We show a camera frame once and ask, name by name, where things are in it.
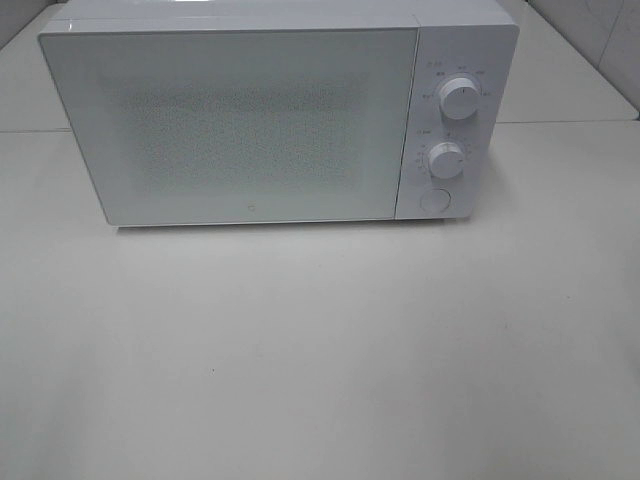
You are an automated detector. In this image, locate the white microwave oven body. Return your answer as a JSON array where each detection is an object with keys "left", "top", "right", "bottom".
[{"left": 38, "top": 1, "right": 520, "bottom": 224}]

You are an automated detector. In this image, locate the round white door button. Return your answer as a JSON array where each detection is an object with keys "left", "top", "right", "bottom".
[{"left": 420, "top": 188, "right": 451, "bottom": 216}]

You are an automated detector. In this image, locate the white round knob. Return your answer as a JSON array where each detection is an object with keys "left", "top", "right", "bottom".
[
  {"left": 437, "top": 74, "right": 481, "bottom": 121},
  {"left": 427, "top": 142, "right": 466, "bottom": 180}
]

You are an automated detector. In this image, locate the white microwave door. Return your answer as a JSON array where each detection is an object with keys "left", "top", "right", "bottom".
[{"left": 40, "top": 29, "right": 417, "bottom": 227}]

